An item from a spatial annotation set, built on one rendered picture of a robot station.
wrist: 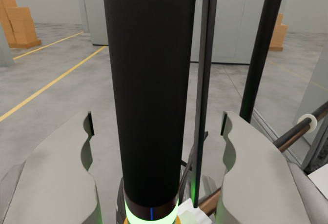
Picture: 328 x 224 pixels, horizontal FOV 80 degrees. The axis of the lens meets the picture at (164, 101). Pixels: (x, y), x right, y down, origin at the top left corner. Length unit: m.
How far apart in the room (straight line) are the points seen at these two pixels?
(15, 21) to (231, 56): 6.83
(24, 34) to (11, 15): 0.61
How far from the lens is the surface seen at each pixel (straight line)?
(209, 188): 0.76
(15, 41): 8.53
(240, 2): 5.73
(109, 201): 2.14
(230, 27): 5.74
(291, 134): 0.33
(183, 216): 0.20
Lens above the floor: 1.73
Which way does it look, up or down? 29 degrees down
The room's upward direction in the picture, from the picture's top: 2 degrees clockwise
